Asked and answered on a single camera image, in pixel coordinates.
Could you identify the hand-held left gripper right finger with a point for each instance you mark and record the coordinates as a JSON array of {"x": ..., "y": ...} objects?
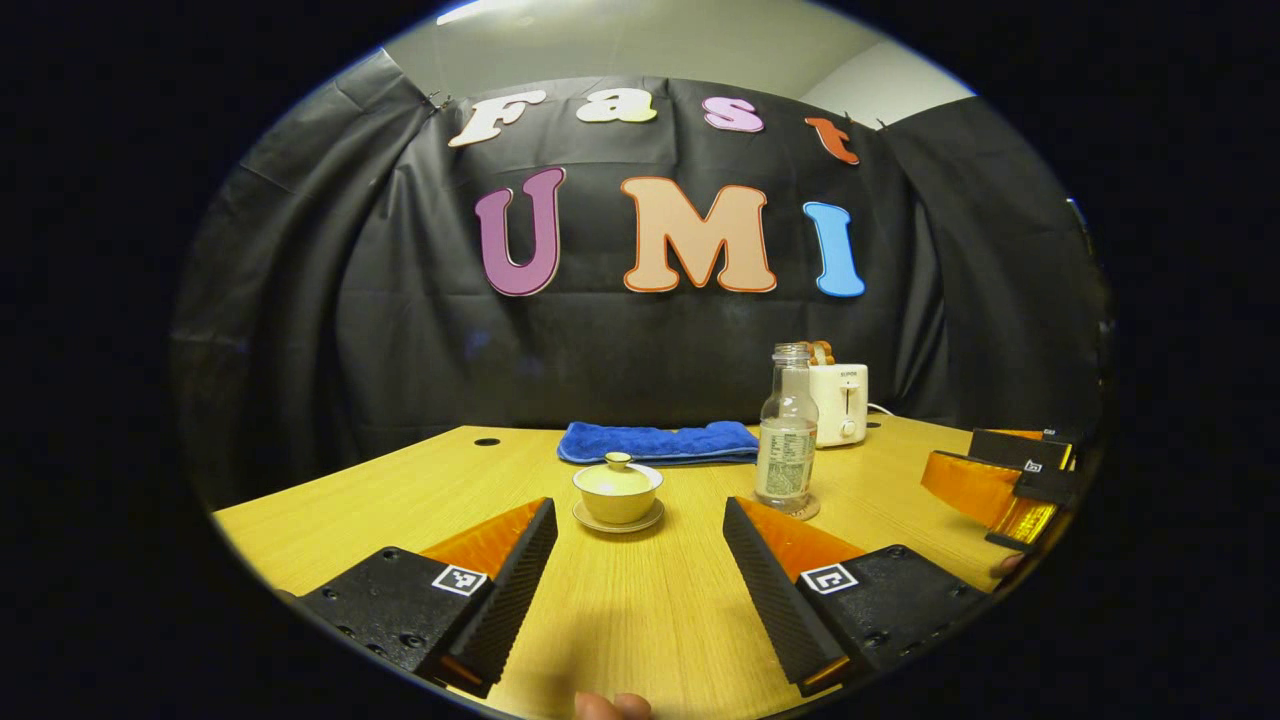
[{"x": 770, "y": 600}]

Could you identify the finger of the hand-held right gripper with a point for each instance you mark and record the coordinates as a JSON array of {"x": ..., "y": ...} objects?
[
  {"x": 1010, "y": 448},
  {"x": 1050, "y": 485}
]

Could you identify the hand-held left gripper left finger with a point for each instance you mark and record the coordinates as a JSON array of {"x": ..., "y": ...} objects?
[{"x": 500, "y": 600}]

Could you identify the round cork coaster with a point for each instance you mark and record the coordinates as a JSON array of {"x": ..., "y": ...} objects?
[{"x": 805, "y": 512}]

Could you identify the clear plastic water bottle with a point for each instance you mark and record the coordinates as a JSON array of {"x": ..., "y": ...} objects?
[{"x": 787, "y": 470}]

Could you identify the yellow ceramic teacup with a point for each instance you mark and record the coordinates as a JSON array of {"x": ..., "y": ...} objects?
[{"x": 617, "y": 508}]

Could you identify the yellow teacup lid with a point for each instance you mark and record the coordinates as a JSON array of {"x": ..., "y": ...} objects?
[{"x": 617, "y": 478}]

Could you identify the yellow ceramic saucer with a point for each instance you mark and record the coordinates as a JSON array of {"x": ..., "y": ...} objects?
[{"x": 620, "y": 528}]

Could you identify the white toaster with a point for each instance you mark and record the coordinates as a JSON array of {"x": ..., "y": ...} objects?
[{"x": 842, "y": 405}]

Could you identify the folded blue towel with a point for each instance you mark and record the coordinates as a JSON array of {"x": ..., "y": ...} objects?
[{"x": 650, "y": 442}]

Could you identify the black backdrop cloth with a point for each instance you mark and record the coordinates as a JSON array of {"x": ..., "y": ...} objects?
[{"x": 600, "y": 340}]

